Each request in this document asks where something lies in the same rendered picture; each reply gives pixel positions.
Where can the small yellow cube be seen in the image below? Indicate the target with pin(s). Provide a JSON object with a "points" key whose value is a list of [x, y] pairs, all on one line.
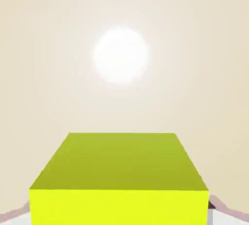
{"points": [[118, 190]]}

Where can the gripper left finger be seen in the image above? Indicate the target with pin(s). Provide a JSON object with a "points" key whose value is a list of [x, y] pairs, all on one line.
{"points": [[15, 216]]}

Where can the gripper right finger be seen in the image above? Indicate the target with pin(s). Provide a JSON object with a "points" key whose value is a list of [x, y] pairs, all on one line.
{"points": [[223, 213]]}

